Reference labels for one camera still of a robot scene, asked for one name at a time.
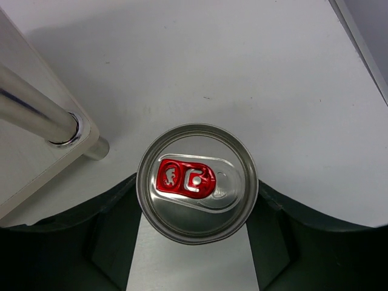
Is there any white two-tier wooden shelf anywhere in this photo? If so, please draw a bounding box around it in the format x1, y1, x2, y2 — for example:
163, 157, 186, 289
1, 12, 110, 227

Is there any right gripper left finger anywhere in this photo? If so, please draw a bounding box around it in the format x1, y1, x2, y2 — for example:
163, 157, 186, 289
1, 175, 141, 290

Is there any silver energy drink can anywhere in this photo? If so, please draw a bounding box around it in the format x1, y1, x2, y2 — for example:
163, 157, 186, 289
136, 124, 259, 246

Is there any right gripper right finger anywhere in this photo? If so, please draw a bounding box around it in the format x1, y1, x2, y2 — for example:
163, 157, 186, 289
246, 182, 387, 290

